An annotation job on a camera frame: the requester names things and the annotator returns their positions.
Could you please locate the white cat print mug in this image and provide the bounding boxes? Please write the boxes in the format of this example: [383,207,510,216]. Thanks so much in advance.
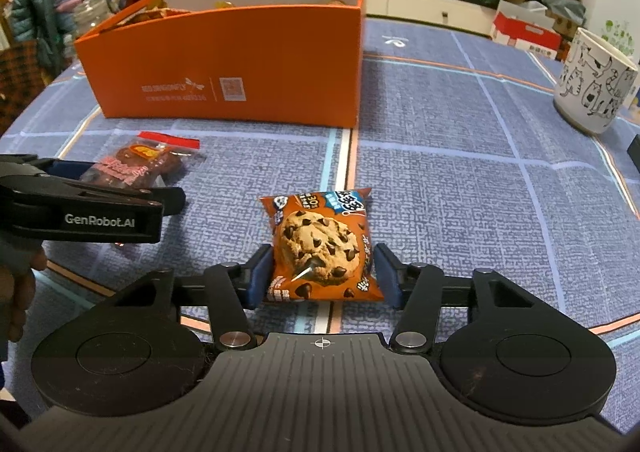
[552,26,640,135]

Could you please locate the red white carton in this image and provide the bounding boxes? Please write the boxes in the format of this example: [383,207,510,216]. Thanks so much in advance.
[491,0,564,61]

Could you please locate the brown cake packet red seal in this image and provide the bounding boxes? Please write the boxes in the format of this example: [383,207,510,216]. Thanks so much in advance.
[80,131,202,189]

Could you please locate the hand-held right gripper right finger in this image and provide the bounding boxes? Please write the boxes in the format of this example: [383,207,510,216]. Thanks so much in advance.
[375,243,561,353]

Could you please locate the orange cookie packet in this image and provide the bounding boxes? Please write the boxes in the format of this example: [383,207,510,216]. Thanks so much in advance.
[258,187,386,303]

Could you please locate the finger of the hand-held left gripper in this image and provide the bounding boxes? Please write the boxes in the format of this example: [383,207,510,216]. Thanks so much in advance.
[65,179,187,215]
[36,158,102,181]

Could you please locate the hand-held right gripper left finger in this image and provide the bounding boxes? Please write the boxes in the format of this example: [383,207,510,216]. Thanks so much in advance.
[100,244,274,352]

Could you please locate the person's left hand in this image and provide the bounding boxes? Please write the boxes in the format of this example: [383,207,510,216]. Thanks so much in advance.
[0,252,49,359]

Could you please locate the orange cardboard box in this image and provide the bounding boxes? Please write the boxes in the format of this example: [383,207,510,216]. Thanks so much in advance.
[73,0,369,129]

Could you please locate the glass jar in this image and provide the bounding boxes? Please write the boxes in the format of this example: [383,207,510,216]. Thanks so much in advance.
[72,0,114,40]

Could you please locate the plaid chair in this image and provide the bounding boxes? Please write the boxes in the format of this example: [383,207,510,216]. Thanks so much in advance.
[0,39,62,133]

